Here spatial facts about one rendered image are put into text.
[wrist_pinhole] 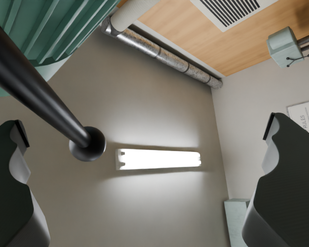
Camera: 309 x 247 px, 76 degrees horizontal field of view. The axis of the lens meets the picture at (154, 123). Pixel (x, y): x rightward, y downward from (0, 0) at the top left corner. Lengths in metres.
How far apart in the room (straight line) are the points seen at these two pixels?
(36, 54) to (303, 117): 2.98
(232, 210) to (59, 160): 2.30
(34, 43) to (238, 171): 3.17
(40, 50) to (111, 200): 1.62
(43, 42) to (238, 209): 2.96
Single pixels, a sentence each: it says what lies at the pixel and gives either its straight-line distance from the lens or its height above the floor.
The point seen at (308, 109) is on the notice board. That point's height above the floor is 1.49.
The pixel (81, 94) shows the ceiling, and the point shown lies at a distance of 1.76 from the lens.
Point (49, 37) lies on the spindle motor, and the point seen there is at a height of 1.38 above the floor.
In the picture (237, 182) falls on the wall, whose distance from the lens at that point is 3.28.
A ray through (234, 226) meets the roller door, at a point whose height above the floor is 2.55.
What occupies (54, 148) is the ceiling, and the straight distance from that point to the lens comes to 1.57.
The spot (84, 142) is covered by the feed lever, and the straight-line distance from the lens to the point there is 0.18.
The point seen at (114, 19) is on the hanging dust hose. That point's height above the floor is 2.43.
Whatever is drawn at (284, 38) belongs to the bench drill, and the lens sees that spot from 2.22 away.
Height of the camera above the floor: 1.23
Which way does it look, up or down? 42 degrees up
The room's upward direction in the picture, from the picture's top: 109 degrees counter-clockwise
